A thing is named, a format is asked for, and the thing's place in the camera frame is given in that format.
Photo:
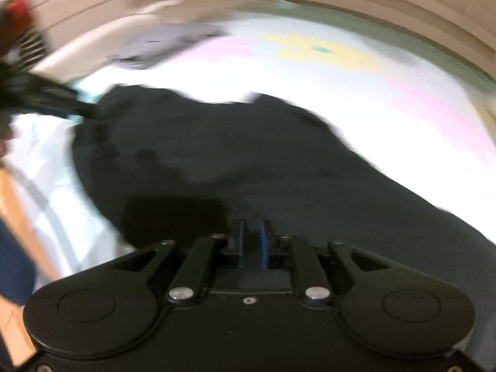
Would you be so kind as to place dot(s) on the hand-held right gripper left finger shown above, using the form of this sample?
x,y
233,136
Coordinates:
x,y
242,245

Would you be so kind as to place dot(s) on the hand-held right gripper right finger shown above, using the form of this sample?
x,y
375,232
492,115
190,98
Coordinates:
x,y
265,245

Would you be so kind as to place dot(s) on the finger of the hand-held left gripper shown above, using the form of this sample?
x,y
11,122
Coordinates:
x,y
73,100

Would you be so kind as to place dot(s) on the black pants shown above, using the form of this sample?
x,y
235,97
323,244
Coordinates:
x,y
271,162

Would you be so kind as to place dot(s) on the red and black blurred object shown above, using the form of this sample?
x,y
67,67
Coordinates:
x,y
20,23

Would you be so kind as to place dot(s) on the grey cloth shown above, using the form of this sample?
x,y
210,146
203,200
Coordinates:
x,y
162,45

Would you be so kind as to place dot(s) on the blue cloth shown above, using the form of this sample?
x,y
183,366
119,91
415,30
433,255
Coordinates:
x,y
14,263

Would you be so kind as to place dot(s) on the white pastel printed blanket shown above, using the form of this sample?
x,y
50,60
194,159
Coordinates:
x,y
348,85

